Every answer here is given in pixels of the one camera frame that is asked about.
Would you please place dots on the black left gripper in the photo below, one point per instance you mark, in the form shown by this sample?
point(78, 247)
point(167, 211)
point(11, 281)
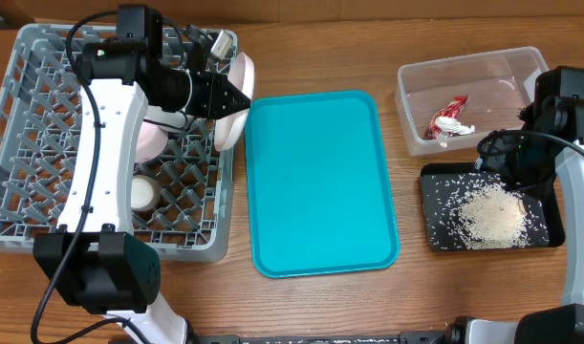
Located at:
point(217, 87)

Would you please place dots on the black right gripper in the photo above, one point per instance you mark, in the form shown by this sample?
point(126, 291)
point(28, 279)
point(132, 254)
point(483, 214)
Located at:
point(519, 168)

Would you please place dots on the large white pink plate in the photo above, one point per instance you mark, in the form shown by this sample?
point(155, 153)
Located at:
point(229, 129)

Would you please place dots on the grey white bowl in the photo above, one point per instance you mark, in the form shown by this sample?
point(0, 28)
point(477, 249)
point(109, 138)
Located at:
point(175, 122)

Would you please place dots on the small pink bowl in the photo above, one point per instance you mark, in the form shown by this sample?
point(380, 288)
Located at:
point(152, 140)

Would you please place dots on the pink white tissue waste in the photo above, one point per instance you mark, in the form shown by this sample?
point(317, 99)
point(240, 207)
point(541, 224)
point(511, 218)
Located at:
point(451, 126)

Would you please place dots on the red white wrapper waste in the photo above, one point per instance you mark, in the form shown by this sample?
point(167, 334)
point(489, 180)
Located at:
point(452, 110)

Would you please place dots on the white plastic cup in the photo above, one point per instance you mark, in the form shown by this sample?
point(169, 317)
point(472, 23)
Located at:
point(145, 193)

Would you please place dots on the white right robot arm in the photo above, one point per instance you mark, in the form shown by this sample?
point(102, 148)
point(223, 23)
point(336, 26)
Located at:
point(548, 148)

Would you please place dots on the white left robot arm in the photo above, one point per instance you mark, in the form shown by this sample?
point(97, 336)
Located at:
point(92, 259)

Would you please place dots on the clear plastic waste bin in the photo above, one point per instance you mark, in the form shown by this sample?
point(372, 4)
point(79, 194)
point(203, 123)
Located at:
point(497, 86)

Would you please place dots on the grey plastic dishwasher rack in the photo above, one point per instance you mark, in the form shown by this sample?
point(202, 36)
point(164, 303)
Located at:
point(39, 135)

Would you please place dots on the black tray with rice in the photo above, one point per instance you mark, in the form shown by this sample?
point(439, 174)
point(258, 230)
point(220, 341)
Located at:
point(465, 209)

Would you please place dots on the teal plastic tray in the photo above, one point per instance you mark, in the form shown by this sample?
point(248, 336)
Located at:
point(319, 192)

